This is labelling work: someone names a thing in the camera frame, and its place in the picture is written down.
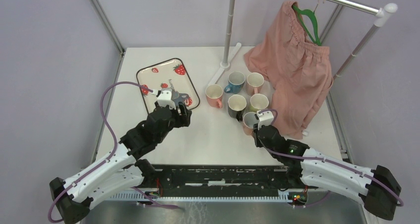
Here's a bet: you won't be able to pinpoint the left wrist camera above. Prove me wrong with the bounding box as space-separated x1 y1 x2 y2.
151 88 179 110

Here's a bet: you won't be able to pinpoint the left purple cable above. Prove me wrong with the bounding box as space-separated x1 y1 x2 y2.
47 81 184 224

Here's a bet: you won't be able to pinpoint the terracotta mug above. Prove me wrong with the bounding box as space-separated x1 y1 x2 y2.
242 112 259 135

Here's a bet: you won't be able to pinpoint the pink shorts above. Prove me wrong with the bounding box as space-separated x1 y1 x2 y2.
244 0 333 140

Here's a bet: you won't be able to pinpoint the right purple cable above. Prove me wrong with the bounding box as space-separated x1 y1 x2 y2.
256 108 405 207

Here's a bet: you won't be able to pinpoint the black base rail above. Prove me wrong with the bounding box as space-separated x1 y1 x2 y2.
137 165 305 198

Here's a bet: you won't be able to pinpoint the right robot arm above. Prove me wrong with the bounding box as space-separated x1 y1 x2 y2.
254 125 403 221

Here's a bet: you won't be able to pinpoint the purple cable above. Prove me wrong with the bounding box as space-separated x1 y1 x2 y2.
256 108 405 207
47 81 184 224

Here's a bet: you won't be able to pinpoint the metal clothes rack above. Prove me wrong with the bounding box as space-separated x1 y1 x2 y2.
208 0 398 85

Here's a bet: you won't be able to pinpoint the strawberry pattern tray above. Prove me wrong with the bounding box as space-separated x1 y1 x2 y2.
136 58 201 110

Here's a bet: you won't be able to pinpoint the yellow mug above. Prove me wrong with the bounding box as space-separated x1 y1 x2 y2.
249 94 269 112

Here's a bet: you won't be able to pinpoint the grey-blue mug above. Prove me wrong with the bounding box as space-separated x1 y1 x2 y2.
171 90 190 108

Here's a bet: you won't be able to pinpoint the blue mug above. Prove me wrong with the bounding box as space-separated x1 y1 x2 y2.
224 71 246 94

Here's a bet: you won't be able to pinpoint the green hanger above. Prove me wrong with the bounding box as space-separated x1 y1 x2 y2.
290 4 322 46

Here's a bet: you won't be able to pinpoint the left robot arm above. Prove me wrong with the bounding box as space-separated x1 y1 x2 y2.
48 103 192 224

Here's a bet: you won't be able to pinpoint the salmon pink mug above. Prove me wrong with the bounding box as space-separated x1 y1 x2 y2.
205 84 223 109

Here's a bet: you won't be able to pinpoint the light pink mug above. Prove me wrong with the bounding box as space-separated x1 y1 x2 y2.
246 72 264 96

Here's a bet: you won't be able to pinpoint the black mug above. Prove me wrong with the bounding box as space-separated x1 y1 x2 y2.
228 94 247 122

